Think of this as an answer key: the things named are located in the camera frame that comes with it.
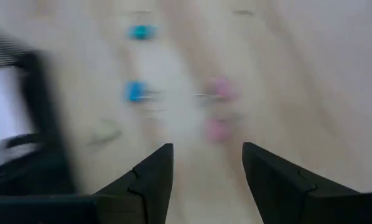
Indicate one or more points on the teal binder clip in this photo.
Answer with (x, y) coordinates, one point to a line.
(141, 32)

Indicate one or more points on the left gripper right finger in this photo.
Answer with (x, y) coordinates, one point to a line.
(298, 202)

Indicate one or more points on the black mesh desk organizer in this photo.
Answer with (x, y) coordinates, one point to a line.
(39, 124)

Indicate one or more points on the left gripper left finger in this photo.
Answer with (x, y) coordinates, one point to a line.
(127, 202)

